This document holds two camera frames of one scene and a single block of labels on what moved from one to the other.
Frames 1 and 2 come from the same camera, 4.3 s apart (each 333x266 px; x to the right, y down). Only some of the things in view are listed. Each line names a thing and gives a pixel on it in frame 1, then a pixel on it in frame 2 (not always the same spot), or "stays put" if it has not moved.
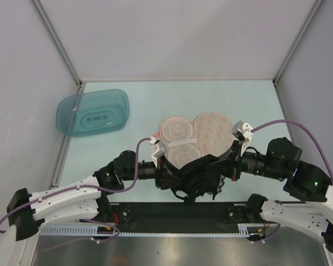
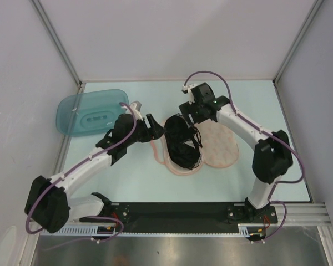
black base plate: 176,218 stays put
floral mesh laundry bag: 184,141 stays put
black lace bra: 195,177 to 181,139
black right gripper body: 234,159 to 195,111
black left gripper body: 160,172 to 142,133
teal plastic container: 82,113 stays put
